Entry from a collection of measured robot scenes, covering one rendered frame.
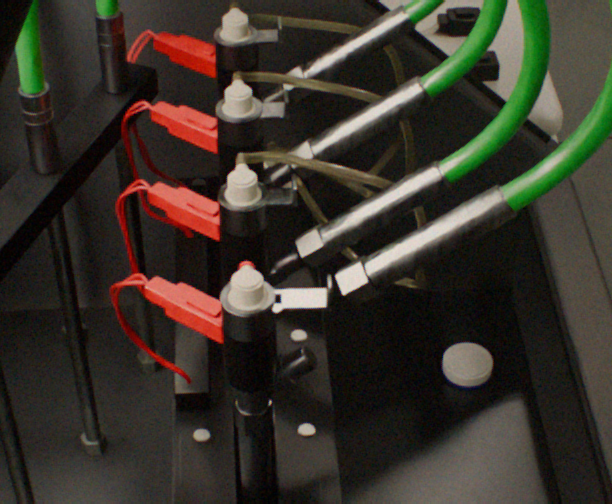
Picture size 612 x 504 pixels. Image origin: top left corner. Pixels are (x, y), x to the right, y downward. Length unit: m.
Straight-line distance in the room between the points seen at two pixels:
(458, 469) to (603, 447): 0.16
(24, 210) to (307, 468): 0.23
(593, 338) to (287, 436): 0.24
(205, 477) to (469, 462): 0.27
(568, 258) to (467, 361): 0.12
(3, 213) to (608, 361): 0.41
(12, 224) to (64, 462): 0.27
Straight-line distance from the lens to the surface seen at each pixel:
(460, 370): 1.05
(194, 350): 0.85
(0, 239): 0.79
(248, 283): 0.67
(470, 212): 0.65
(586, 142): 0.63
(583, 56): 2.93
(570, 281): 0.98
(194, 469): 0.81
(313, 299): 0.68
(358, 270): 0.67
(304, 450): 0.82
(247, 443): 0.75
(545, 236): 1.01
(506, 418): 1.04
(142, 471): 1.00
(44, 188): 0.82
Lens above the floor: 1.61
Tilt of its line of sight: 42 degrees down
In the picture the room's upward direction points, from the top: straight up
